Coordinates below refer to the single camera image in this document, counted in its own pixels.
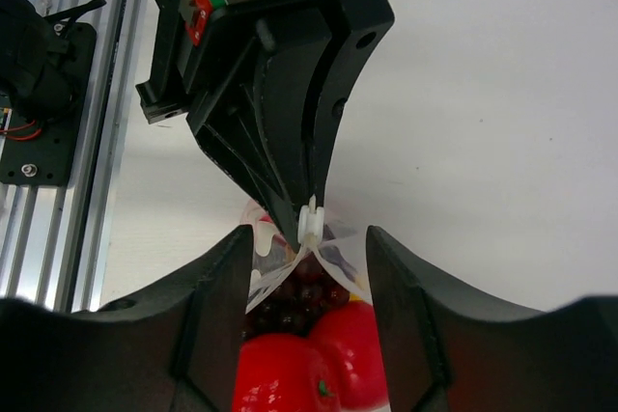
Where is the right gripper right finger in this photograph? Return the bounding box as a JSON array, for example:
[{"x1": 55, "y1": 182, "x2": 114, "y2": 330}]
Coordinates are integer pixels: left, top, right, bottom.
[{"x1": 366, "y1": 226, "x2": 617, "y2": 411}]

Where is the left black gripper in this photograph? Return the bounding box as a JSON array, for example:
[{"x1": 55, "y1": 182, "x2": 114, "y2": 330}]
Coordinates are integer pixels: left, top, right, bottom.
[{"x1": 136, "y1": 0, "x2": 395, "y2": 250}]

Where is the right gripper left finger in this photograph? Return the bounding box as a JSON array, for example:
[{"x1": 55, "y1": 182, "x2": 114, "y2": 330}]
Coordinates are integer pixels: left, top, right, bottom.
[{"x1": 1, "y1": 226, "x2": 253, "y2": 411}]

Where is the small red tomato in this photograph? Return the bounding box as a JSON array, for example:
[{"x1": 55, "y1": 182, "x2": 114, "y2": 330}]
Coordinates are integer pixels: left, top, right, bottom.
[{"x1": 309, "y1": 300, "x2": 389, "y2": 411}]

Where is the dark grape bunch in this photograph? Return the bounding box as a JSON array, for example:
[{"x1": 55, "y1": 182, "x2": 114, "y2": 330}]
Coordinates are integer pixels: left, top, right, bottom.
[{"x1": 241, "y1": 254, "x2": 351, "y2": 342}]

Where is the clear dotted zip bag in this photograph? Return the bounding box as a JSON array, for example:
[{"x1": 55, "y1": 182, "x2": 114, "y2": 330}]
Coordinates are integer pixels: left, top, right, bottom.
[{"x1": 240, "y1": 201, "x2": 372, "y2": 340}]

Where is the aluminium mounting rail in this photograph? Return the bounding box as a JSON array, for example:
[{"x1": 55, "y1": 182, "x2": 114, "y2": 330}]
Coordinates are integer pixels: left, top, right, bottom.
[{"x1": 1, "y1": 0, "x2": 147, "y2": 311}]

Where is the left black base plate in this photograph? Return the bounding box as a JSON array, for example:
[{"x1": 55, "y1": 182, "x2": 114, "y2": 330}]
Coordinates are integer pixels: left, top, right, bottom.
[{"x1": 1, "y1": 22, "x2": 98, "y2": 187}]

